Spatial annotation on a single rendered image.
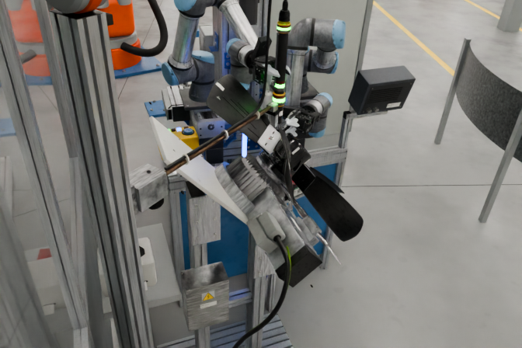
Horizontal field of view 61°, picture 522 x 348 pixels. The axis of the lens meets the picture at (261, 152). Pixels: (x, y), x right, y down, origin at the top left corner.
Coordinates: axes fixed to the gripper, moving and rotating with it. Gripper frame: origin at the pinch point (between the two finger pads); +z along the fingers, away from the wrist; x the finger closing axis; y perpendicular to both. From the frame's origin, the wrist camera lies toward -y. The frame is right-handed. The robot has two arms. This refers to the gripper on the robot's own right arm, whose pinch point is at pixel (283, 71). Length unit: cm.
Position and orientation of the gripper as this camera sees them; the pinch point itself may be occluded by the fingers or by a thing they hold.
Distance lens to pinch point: 149.8
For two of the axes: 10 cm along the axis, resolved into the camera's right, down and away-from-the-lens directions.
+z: 5.1, 4.7, -7.2
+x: -8.6, 2.4, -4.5
